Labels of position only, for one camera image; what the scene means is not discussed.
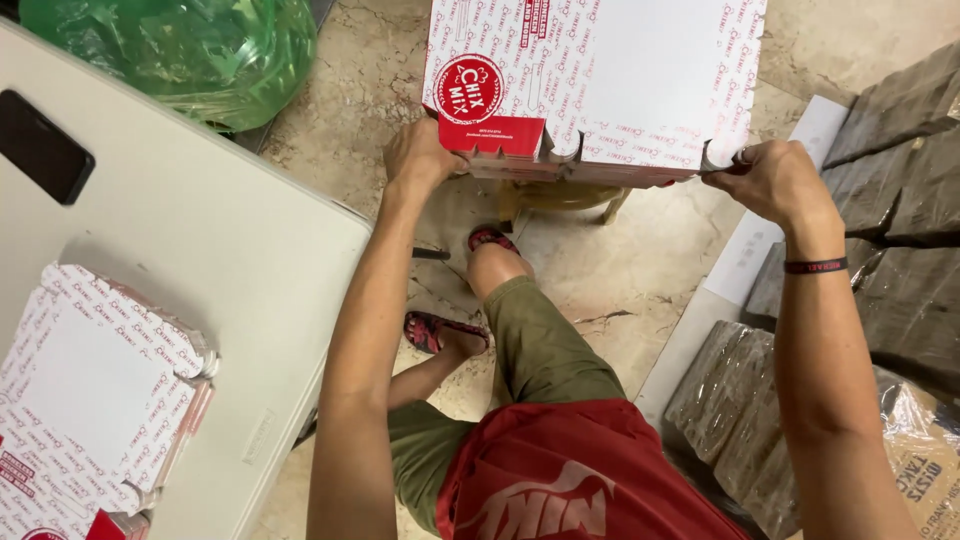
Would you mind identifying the person's right hand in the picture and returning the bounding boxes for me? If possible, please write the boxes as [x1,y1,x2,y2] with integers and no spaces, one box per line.
[701,139,846,238]

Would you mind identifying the person's left hand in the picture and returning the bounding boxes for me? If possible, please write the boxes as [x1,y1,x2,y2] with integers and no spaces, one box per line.
[382,116,472,199]

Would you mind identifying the person's left leg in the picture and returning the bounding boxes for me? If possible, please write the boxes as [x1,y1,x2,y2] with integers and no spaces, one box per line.
[387,327,490,412]

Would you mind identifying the red printed shirt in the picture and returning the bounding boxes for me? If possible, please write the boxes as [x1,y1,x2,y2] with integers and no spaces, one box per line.
[435,397,751,540]

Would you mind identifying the olive green shorts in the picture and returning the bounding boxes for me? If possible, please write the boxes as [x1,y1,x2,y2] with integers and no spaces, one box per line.
[387,275,627,535]

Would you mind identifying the red white printed boxes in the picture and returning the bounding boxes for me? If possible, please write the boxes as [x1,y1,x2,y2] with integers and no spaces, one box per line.
[421,0,769,189]
[0,261,221,540]

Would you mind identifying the green plastic bag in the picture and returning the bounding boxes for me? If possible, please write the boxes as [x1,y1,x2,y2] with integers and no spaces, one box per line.
[18,0,319,133]

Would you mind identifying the white folding table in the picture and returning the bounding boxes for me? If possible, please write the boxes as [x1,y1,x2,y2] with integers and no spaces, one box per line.
[0,18,374,540]

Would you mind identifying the white flat board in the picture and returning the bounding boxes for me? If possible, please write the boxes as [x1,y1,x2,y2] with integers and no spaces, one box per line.
[633,94,851,429]

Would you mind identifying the heap of wrapped cardboard bundles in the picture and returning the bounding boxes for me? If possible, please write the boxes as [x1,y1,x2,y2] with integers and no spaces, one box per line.
[663,41,960,540]

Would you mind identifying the black wristband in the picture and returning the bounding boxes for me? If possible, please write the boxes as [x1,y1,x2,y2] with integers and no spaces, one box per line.
[783,256,849,276]

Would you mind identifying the red patterned sandal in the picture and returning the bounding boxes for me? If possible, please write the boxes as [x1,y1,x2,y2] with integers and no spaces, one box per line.
[402,310,491,357]
[468,227,521,256]

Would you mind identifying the yellow plastic stool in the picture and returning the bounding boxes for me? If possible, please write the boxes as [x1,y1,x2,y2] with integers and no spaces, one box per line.
[495,178,635,234]

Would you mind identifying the person's right leg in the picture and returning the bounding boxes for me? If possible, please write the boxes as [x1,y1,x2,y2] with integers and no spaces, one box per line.
[466,238,536,303]

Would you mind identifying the person's leg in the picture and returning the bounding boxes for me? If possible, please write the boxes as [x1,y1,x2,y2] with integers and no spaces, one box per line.
[466,238,536,303]
[387,327,490,412]

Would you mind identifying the black phone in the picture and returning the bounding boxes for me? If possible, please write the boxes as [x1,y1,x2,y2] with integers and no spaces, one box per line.
[0,89,97,207]

